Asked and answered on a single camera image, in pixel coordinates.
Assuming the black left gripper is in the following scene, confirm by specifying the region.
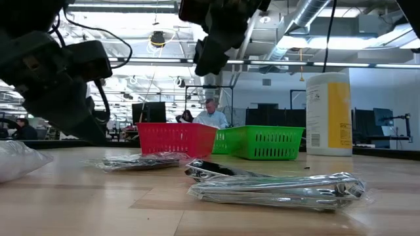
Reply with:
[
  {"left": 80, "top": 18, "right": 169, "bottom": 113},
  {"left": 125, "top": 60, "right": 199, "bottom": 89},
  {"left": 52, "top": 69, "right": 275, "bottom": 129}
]
[{"left": 0, "top": 29, "right": 108, "bottom": 148}]

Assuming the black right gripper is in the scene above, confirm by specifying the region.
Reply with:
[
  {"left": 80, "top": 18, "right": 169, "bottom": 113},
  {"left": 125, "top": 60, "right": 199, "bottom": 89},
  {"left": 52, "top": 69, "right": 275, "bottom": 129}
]
[{"left": 178, "top": 0, "right": 273, "bottom": 77}]

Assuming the black round item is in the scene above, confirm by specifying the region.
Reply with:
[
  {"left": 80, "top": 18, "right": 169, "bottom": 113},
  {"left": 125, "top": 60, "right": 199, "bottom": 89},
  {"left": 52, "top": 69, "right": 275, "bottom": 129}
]
[{"left": 85, "top": 152, "right": 190, "bottom": 174}]

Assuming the silver nail clipper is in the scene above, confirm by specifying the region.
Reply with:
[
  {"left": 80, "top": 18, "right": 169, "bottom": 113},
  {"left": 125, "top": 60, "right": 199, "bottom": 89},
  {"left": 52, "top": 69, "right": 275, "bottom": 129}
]
[
  {"left": 186, "top": 172, "right": 368, "bottom": 211},
  {"left": 184, "top": 159, "right": 275, "bottom": 184}
]

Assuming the computer monitor on arm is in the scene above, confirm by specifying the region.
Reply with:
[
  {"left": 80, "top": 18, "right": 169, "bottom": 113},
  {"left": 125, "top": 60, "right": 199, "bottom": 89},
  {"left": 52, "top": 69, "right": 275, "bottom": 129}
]
[{"left": 373, "top": 108, "right": 394, "bottom": 127}]

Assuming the person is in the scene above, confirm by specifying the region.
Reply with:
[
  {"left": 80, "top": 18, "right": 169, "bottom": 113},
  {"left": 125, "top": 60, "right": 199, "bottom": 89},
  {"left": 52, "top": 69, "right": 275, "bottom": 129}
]
[
  {"left": 192, "top": 98, "right": 230, "bottom": 130},
  {"left": 12, "top": 117, "right": 39, "bottom": 141},
  {"left": 175, "top": 109, "right": 195, "bottom": 124}
]

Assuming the vanity pack cotton swab bag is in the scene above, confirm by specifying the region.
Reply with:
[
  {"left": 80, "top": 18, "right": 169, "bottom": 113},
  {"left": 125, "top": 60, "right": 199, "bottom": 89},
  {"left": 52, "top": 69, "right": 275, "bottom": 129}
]
[{"left": 0, "top": 140, "right": 54, "bottom": 184}]

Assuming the black computer monitor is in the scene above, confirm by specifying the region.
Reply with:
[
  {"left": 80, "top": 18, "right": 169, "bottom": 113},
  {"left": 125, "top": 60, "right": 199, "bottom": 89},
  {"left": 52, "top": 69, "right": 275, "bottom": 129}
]
[{"left": 131, "top": 102, "right": 167, "bottom": 125}]

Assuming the green plastic slotted basket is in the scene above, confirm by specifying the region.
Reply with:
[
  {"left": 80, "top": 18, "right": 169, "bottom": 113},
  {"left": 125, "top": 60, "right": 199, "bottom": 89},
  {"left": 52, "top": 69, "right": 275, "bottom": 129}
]
[
  {"left": 211, "top": 128, "right": 238, "bottom": 155},
  {"left": 226, "top": 125, "right": 306, "bottom": 161}
]

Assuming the black partition panel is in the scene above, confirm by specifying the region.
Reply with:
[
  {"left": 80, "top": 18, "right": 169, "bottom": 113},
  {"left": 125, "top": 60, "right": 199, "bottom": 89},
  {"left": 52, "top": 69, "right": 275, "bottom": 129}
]
[{"left": 245, "top": 108, "right": 308, "bottom": 128}]

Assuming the red plastic slotted basket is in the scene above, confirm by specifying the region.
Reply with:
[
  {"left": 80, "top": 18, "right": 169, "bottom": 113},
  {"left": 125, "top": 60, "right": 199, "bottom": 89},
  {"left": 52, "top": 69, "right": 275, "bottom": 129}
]
[{"left": 136, "top": 123, "right": 218, "bottom": 159}]

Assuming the white yellow wipes canister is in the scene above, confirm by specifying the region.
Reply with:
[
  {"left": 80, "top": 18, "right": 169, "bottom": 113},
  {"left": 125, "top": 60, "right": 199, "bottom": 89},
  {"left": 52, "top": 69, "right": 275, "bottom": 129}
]
[{"left": 305, "top": 71, "right": 354, "bottom": 157}]

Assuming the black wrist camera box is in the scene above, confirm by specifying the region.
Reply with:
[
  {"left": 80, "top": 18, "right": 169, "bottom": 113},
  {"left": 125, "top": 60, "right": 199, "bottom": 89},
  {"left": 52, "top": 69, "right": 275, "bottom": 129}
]
[{"left": 62, "top": 39, "right": 114, "bottom": 83}]

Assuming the silver ventilation duct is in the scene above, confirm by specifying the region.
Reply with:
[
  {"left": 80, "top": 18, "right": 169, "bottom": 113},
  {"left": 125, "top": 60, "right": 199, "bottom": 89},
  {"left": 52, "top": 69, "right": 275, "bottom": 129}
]
[{"left": 259, "top": 0, "right": 332, "bottom": 71}]

